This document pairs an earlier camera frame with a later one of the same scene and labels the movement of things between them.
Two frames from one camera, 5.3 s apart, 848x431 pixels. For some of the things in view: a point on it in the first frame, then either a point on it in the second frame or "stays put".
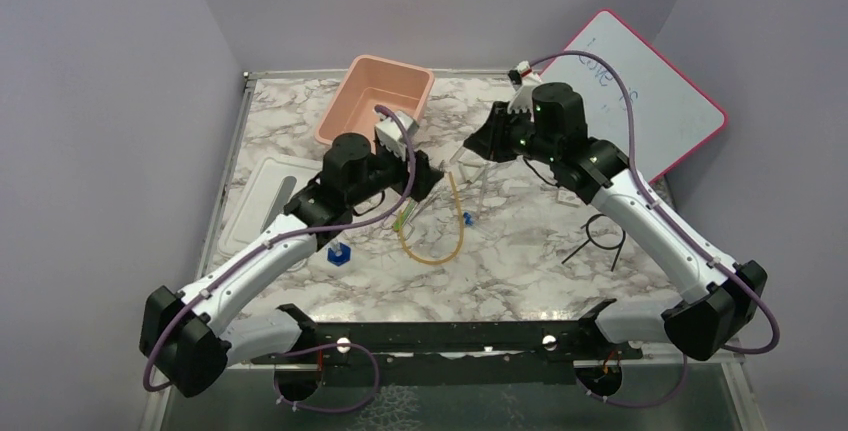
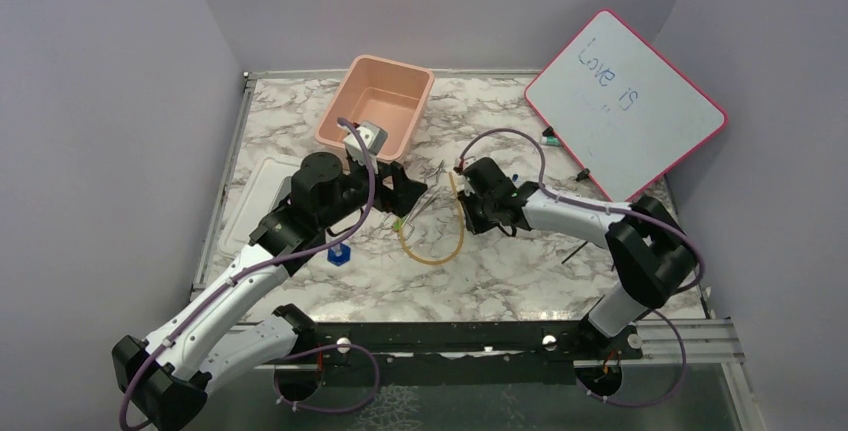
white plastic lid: [274, 182] stays put
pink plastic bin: [374, 81] stays put
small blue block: [339, 253] stays put
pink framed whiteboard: [672, 112] stays put
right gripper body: [522, 130] to [478, 210]
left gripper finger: [425, 176] to [406, 192]
